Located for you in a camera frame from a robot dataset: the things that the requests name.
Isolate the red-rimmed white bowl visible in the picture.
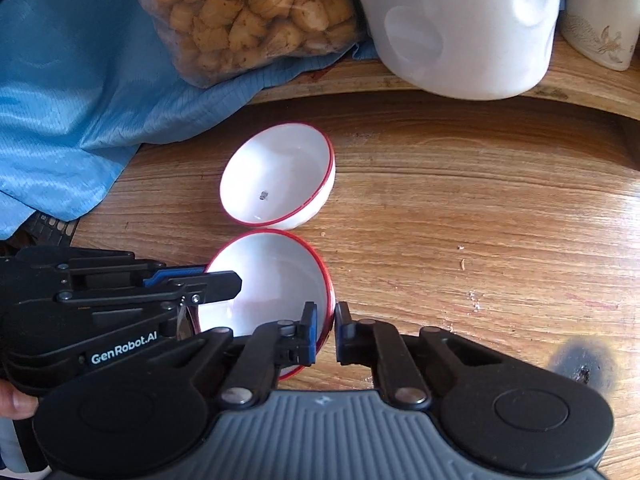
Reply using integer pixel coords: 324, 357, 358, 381
193, 229, 335, 378
219, 122, 336, 231

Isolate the person's left hand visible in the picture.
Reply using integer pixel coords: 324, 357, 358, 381
0, 379, 39, 420

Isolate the black plastic crate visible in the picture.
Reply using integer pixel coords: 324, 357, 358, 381
16, 211, 78, 247

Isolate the blue striped cloth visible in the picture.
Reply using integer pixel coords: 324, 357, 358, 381
0, 0, 379, 241

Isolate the clear bag of biscuits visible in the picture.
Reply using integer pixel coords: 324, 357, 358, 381
139, 0, 364, 88

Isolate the white jug blue lid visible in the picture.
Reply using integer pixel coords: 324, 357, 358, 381
360, 0, 561, 90

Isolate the wooden desk shelf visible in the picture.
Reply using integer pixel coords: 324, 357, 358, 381
252, 36, 639, 120

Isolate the cream thermos steel cap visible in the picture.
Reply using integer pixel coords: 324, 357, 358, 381
559, 0, 639, 72

